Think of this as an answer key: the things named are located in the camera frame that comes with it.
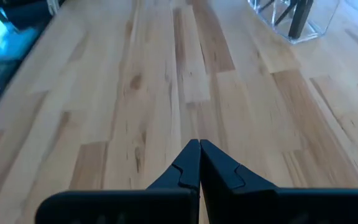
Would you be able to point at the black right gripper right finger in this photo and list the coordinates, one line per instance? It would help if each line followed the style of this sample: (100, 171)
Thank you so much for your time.
(259, 205)

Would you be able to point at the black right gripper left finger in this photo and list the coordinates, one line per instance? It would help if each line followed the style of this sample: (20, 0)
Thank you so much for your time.
(135, 207)

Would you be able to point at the clear acrylic organizer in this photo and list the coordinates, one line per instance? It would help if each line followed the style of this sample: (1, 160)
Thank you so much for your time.
(320, 21)

